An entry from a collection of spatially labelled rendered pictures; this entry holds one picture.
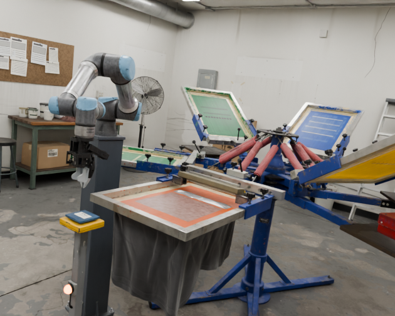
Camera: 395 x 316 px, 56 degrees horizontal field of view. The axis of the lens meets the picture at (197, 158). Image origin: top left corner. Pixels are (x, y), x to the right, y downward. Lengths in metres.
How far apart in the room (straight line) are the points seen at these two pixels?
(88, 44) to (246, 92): 2.73
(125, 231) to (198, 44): 5.79
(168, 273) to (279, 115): 4.91
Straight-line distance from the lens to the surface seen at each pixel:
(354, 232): 2.02
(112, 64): 1.87
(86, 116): 1.47
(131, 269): 1.89
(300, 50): 6.34
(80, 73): 1.80
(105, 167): 2.28
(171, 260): 1.69
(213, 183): 2.01
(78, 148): 1.49
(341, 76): 6.08
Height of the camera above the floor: 1.54
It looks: 11 degrees down
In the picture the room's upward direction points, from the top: 8 degrees clockwise
